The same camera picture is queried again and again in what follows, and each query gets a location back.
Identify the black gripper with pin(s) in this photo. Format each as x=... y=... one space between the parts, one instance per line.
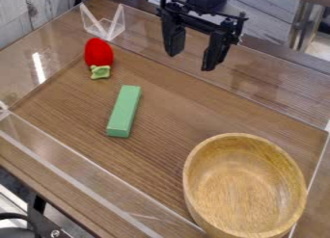
x=208 y=15

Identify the red toy strawberry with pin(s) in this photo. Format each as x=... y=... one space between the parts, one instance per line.
x=99 y=58

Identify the metal table leg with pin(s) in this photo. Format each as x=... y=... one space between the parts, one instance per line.
x=299 y=25

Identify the green rectangular block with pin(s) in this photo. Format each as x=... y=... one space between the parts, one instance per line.
x=123 y=112

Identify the wooden bowl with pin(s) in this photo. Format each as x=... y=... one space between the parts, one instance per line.
x=244 y=188

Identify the clear acrylic corner bracket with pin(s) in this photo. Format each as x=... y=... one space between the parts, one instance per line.
x=104 y=28

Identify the clear acrylic tray wall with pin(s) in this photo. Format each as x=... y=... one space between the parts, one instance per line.
x=117 y=184

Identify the black table frame bracket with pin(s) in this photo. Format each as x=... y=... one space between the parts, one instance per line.
x=45 y=228

